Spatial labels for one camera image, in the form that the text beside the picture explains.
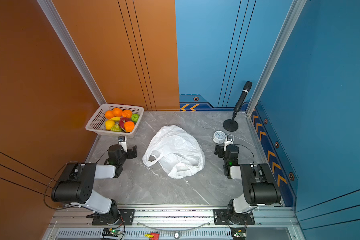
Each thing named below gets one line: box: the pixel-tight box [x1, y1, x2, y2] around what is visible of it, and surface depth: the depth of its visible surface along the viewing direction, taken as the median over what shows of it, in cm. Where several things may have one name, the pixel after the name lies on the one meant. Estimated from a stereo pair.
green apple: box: [131, 113, 140, 123], surface depth 111 cm
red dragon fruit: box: [118, 117, 130, 132], surface depth 105 cm
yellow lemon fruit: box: [105, 120, 116, 131], surface depth 107 cm
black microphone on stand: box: [223, 81, 253, 132], surface depth 96 cm
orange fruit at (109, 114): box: [104, 110, 115, 120], surface depth 114 cm
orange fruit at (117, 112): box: [112, 107, 123, 118], surface depth 112 cm
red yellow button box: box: [144, 232, 160, 240], surface depth 69 cm
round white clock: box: [212, 130, 226, 144], surface depth 102 cm
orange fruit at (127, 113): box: [122, 109, 133, 119], surface depth 111 cm
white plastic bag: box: [142, 125, 205, 179], surface depth 89 cm
